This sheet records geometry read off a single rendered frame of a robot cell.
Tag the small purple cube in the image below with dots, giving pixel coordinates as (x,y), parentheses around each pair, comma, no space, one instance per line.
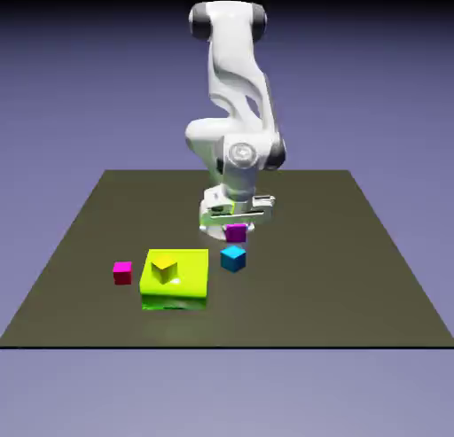
(236,233)

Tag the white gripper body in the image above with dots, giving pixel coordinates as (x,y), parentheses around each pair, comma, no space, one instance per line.
(248,219)

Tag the small magenta cube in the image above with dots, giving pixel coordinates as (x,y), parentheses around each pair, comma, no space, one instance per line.
(122,273)

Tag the small blue cube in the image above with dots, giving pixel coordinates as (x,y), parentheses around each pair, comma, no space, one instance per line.
(232,259)

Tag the small yellow cube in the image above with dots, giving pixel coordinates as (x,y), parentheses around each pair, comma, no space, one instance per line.
(164,268)

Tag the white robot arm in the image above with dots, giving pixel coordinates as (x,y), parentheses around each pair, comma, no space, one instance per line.
(232,71)

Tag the large lime green box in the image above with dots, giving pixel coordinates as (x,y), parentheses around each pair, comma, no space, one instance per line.
(191,274)

